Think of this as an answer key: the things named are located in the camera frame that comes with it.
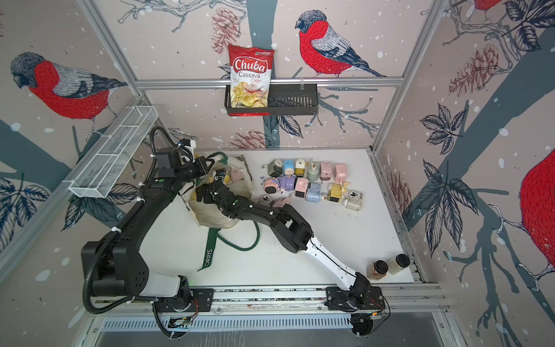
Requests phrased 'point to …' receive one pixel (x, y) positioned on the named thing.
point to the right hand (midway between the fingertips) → (202, 191)
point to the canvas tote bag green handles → (210, 215)
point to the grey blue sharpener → (313, 192)
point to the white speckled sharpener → (264, 199)
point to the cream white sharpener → (353, 201)
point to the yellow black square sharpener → (335, 191)
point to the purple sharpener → (287, 182)
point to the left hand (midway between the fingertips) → (217, 156)
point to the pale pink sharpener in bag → (235, 175)
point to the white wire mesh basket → (100, 172)
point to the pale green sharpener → (313, 173)
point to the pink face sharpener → (271, 185)
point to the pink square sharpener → (340, 173)
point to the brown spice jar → (377, 270)
